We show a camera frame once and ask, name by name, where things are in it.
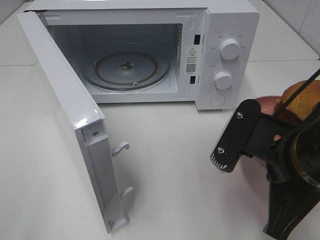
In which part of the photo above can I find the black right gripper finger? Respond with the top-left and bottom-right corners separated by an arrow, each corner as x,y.
263,164 -> 320,240
209,99 -> 261,173

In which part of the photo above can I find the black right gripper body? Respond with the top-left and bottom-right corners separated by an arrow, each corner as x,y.
244,113 -> 295,163

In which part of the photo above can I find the round white door button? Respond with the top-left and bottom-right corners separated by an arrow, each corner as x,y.
210,94 -> 226,108

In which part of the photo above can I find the burger with sesame bun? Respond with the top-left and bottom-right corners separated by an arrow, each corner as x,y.
276,80 -> 320,127

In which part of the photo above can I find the white microwave door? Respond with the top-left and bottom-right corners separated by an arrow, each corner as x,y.
17,11 -> 133,233

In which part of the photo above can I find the pink round plate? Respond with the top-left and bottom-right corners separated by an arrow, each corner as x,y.
253,95 -> 281,169

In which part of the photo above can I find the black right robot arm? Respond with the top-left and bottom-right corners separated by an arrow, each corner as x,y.
210,99 -> 320,240

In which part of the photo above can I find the lower white microwave knob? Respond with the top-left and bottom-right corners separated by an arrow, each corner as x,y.
213,71 -> 233,90

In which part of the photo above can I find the white microwave knob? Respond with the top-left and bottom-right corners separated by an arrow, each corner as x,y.
219,37 -> 241,60
213,71 -> 233,90

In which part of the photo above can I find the upper white microwave knob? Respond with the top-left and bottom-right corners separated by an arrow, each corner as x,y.
219,37 -> 241,60

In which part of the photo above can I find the white microwave oven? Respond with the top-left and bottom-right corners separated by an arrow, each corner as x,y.
23,0 -> 260,110

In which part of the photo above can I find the glass microwave turntable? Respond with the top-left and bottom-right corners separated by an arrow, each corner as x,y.
81,43 -> 171,92

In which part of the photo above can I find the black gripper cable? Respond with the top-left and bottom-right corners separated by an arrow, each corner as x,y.
271,67 -> 320,148

